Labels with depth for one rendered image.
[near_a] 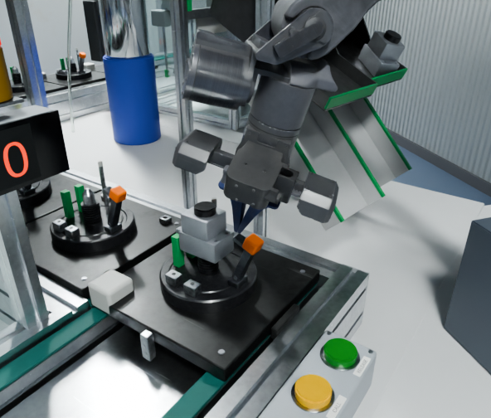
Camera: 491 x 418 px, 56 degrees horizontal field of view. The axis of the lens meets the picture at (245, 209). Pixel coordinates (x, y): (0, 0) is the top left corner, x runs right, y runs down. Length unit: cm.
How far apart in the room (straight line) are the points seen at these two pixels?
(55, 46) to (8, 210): 387
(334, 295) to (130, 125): 101
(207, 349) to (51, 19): 400
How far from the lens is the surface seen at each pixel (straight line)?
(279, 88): 46
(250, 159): 47
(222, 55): 46
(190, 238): 63
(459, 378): 76
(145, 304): 66
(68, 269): 76
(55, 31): 442
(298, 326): 63
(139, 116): 153
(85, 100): 194
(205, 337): 60
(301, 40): 44
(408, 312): 85
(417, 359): 77
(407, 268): 96
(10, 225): 61
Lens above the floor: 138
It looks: 28 degrees down
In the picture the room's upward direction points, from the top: straight up
